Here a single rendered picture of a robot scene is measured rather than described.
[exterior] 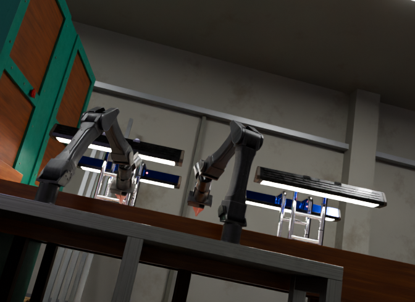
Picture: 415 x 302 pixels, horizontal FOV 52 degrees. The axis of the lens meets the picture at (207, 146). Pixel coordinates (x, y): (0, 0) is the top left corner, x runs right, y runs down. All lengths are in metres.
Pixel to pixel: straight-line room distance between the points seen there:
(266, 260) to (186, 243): 0.23
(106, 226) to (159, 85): 3.83
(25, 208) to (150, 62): 3.96
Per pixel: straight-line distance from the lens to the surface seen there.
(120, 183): 1.84
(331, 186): 2.09
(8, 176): 2.04
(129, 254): 1.19
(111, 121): 1.61
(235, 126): 1.52
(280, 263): 1.26
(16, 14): 1.98
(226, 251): 1.22
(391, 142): 5.65
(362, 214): 5.03
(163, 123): 4.78
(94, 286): 4.53
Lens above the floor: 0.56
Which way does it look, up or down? 17 degrees up
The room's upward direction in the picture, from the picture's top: 12 degrees clockwise
